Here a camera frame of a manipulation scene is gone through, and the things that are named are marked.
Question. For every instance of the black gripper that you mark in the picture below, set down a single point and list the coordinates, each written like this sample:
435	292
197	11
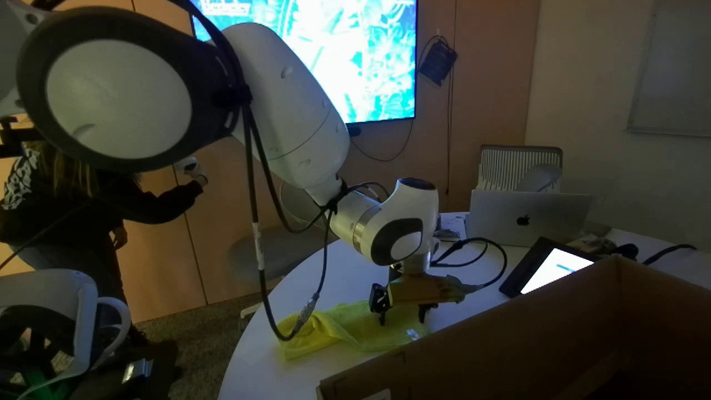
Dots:
380	292

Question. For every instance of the yellow-green microfibre cloth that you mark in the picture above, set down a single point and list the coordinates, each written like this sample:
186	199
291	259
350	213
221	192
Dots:
335	323

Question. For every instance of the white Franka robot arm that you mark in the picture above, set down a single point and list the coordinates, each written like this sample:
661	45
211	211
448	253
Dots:
297	125

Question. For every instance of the brown cardboard box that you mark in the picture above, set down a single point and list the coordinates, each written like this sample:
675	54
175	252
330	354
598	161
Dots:
556	340

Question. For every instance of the black tablet with lit screen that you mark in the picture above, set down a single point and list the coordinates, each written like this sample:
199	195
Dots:
551	268

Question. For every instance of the grey mesh chair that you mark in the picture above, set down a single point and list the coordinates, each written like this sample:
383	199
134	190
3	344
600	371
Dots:
519	170

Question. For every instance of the dark clutter beside tablet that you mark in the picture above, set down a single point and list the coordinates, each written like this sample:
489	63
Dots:
600	245

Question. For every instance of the black equipment pile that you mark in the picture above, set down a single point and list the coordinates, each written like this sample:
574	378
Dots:
148	369

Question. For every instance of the wrist-mounted camera box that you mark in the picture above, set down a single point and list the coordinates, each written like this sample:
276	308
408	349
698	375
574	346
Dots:
425	290

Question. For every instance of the wall-mounted TV screen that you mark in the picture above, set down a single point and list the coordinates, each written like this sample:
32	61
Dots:
370	68

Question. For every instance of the black wall-mounted device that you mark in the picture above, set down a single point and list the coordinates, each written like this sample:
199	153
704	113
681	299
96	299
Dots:
439	61

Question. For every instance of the white curved frame chair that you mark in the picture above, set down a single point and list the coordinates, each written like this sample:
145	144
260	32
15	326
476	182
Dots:
75	295

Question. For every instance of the grey wall whiteboard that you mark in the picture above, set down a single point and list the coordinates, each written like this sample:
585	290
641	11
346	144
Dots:
675	68

